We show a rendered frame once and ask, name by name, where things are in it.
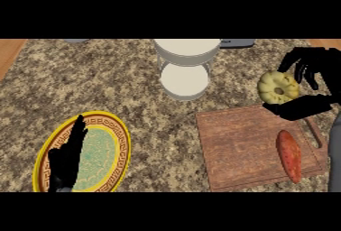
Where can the brown wooden cutting board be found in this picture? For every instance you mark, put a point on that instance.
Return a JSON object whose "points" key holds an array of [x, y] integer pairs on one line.
{"points": [[248, 147]]}

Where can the pale yellow pattypan squash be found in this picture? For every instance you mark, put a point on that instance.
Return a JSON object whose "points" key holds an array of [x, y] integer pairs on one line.
{"points": [[276, 87]]}

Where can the orange sweet potato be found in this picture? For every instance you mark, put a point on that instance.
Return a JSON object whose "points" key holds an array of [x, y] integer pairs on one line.
{"points": [[289, 156]]}

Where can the white tiered basket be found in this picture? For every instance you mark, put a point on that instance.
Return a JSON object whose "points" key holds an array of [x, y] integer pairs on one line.
{"points": [[186, 66]]}

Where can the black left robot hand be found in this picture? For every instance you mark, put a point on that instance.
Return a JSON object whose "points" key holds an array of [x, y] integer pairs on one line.
{"points": [[66, 156]]}

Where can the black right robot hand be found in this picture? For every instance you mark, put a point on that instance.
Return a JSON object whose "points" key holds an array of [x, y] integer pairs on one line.
{"points": [[310, 105]]}

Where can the small grey object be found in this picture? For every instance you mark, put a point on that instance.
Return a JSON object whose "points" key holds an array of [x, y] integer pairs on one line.
{"points": [[75, 40]]}

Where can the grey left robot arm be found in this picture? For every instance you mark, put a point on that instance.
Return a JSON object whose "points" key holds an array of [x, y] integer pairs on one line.
{"points": [[63, 189]]}

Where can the grey flat appliance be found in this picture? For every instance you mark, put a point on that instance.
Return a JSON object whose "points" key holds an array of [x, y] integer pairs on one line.
{"points": [[237, 43]]}

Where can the yellow patterned plate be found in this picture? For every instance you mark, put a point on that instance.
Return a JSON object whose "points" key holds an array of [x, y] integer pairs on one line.
{"points": [[99, 156]]}

